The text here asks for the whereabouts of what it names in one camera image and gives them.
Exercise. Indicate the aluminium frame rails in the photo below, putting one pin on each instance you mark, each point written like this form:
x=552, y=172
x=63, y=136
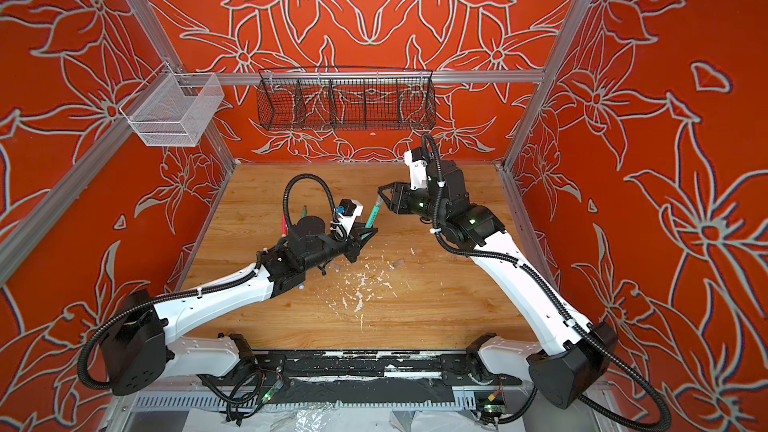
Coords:
x=89, y=213

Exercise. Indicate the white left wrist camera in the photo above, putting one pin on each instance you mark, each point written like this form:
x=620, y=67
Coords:
x=344, y=216

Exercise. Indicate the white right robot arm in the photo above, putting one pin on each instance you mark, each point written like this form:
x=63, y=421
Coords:
x=572, y=353

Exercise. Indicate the black wire basket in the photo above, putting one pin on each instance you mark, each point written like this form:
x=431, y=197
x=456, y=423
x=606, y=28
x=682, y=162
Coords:
x=352, y=99

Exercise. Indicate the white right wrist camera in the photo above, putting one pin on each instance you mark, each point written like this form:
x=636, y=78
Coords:
x=415, y=161

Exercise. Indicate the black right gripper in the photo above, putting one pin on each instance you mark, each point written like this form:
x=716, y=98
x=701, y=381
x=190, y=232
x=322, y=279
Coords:
x=399, y=198

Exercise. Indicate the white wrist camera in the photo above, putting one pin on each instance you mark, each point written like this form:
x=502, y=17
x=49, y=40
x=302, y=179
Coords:
x=344, y=216
x=415, y=161

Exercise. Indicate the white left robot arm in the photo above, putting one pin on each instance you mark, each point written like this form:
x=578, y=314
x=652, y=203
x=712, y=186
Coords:
x=144, y=340

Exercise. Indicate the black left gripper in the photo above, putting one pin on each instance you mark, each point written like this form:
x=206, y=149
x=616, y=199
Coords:
x=355, y=242

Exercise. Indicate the clear plastic bin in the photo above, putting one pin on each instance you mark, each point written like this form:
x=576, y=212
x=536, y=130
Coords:
x=174, y=110

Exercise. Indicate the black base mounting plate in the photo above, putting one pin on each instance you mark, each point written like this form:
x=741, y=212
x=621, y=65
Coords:
x=448, y=367

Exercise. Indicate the red pen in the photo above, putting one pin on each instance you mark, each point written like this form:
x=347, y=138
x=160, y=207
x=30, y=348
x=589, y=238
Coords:
x=284, y=226

